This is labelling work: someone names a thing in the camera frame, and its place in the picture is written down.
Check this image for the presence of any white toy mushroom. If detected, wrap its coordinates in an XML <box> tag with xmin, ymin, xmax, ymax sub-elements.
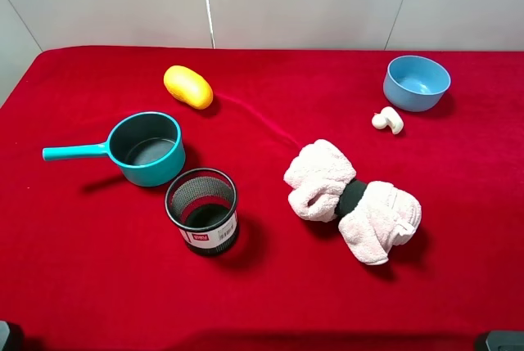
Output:
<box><xmin>372</xmin><ymin>106</ymin><xmax>404</xmax><ymax>135</ymax></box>

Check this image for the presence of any black mesh pen holder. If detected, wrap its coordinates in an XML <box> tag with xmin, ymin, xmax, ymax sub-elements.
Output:
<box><xmin>165</xmin><ymin>168</ymin><xmax>239</xmax><ymax>256</ymax></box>

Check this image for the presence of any yellow mango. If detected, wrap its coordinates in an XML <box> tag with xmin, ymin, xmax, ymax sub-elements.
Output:
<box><xmin>163</xmin><ymin>65</ymin><xmax>214</xmax><ymax>110</ymax></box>

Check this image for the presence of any red table cloth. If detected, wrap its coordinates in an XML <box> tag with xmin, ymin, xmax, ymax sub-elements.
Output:
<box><xmin>1</xmin><ymin>47</ymin><xmax>523</xmax><ymax>350</ymax></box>

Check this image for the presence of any pink towel with black band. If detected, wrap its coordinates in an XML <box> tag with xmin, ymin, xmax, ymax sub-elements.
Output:
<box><xmin>283</xmin><ymin>139</ymin><xmax>422</xmax><ymax>265</ymax></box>

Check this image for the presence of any white vertical pole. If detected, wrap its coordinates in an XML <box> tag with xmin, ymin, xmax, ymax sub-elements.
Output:
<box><xmin>205</xmin><ymin>0</ymin><xmax>215</xmax><ymax>49</ymax></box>

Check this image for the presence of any light blue bowl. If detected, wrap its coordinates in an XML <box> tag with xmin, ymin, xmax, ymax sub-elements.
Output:
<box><xmin>383</xmin><ymin>55</ymin><xmax>451</xmax><ymax>112</ymax></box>

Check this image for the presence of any teal saucepan with handle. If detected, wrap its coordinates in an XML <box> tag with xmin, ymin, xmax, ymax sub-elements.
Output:
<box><xmin>42</xmin><ymin>111</ymin><xmax>186</xmax><ymax>187</ymax></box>

